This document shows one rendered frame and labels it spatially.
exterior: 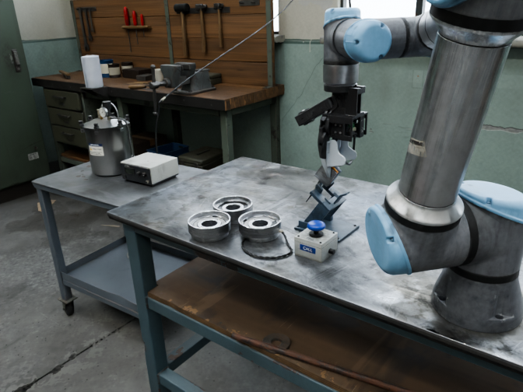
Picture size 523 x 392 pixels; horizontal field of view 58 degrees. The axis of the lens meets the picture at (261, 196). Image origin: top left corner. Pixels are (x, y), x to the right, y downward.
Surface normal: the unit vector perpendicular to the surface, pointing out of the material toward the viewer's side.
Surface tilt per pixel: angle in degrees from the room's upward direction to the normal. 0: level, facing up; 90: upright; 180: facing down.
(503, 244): 93
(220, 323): 0
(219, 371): 0
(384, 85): 90
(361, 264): 0
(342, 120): 90
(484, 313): 73
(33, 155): 90
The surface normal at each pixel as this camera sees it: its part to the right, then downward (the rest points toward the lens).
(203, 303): -0.04, -0.92
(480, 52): -0.18, 0.60
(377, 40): 0.21, 0.37
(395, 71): -0.61, 0.33
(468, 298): -0.62, 0.02
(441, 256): 0.24, 0.55
